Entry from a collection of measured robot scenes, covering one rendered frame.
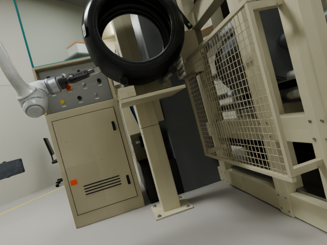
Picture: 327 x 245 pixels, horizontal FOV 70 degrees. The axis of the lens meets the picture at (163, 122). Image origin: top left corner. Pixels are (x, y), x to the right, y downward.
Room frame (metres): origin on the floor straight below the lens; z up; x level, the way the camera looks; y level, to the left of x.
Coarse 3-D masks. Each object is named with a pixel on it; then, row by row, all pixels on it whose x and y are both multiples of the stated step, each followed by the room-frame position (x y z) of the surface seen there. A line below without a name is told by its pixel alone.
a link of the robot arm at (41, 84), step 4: (40, 80) 1.27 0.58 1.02; (44, 80) 1.27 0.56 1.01; (32, 84) 1.23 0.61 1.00; (36, 84) 1.23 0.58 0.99; (40, 84) 1.24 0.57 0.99; (44, 84) 1.25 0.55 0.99; (40, 88) 1.21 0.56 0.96; (44, 88) 1.24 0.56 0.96; (48, 92) 1.26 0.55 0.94; (48, 96) 1.27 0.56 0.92
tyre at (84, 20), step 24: (96, 0) 1.25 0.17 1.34; (120, 0) 1.51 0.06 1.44; (144, 0) 1.53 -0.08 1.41; (168, 0) 1.32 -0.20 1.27; (96, 24) 1.24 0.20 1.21; (168, 24) 1.57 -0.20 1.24; (96, 48) 1.24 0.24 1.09; (168, 48) 1.30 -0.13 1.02; (120, 72) 1.28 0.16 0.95; (144, 72) 1.29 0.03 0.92
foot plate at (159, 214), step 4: (180, 196) 1.83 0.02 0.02; (180, 200) 1.78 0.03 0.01; (184, 200) 1.75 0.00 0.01; (184, 204) 1.68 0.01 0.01; (188, 204) 1.66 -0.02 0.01; (152, 208) 1.77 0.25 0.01; (156, 208) 1.75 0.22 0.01; (160, 208) 1.73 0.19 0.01; (176, 208) 1.65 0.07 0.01; (180, 208) 1.63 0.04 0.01; (184, 208) 1.61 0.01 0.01; (188, 208) 1.60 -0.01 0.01; (156, 212) 1.67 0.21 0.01; (160, 212) 1.65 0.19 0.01; (164, 212) 1.63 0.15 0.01; (168, 212) 1.61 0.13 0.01; (172, 212) 1.59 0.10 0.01; (176, 212) 1.58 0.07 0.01; (156, 216) 1.60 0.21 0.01; (160, 216) 1.57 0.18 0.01; (164, 216) 1.56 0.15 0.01; (168, 216) 1.57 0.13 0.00; (156, 220) 1.55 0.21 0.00
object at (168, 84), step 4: (156, 80) 1.64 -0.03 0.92; (168, 80) 1.66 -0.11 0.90; (148, 84) 1.63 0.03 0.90; (152, 84) 1.64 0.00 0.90; (156, 84) 1.64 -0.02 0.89; (160, 84) 1.64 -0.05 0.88; (164, 84) 1.65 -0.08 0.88; (168, 84) 1.65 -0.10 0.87; (116, 88) 1.59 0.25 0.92; (136, 88) 1.62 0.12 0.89; (140, 88) 1.62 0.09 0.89; (144, 88) 1.63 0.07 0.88; (148, 88) 1.63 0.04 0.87; (152, 88) 1.64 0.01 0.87; (156, 88) 1.64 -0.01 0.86; (160, 88) 1.65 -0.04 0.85; (116, 92) 1.59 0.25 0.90; (136, 92) 1.62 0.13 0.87; (140, 92) 1.62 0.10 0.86; (144, 92) 1.63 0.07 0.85; (116, 96) 1.59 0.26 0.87
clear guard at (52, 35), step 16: (16, 0) 1.82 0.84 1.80; (32, 0) 1.84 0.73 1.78; (48, 0) 1.86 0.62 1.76; (64, 0) 1.88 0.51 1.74; (80, 0) 1.90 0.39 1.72; (32, 16) 1.83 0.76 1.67; (48, 16) 1.85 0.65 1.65; (64, 16) 1.87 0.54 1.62; (80, 16) 1.90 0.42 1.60; (32, 32) 1.83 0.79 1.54; (48, 32) 1.85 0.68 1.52; (64, 32) 1.87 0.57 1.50; (80, 32) 1.89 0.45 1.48; (32, 48) 1.82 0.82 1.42; (48, 48) 1.84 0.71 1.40; (64, 48) 1.86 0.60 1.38; (80, 48) 1.88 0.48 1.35; (32, 64) 1.81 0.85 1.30; (48, 64) 1.83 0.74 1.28
